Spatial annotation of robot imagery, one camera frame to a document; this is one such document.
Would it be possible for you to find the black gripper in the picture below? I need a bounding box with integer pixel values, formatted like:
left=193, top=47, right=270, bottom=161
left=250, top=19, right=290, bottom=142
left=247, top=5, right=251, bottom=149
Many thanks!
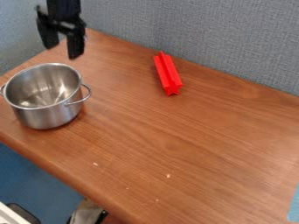
left=35, top=5, right=87, bottom=60

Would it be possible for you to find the stainless steel pot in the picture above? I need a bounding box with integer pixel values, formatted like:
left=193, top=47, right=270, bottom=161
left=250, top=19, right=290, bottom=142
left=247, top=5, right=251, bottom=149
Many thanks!
left=0, top=63, right=93, bottom=130

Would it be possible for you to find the red star-shaped block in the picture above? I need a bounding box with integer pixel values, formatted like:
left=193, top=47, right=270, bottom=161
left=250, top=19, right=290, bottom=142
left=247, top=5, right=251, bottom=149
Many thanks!
left=154, top=52, right=183, bottom=95

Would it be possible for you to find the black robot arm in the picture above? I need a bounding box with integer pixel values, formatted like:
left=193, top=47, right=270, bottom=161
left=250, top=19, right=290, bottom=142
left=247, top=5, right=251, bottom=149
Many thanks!
left=37, top=0, right=87, bottom=60

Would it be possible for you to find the black object at bottom left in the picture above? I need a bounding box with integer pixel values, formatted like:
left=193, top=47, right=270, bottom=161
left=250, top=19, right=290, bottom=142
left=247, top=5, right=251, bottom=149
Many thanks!
left=7, top=203, right=42, bottom=224

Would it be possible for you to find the white object at corner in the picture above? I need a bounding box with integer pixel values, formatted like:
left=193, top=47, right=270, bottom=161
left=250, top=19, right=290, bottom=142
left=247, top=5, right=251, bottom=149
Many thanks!
left=0, top=202, right=30, bottom=224

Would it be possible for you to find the grey table leg bracket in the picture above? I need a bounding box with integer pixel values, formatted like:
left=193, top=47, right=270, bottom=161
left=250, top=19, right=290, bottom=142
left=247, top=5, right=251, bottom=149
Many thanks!
left=67, top=199, right=109, bottom=224

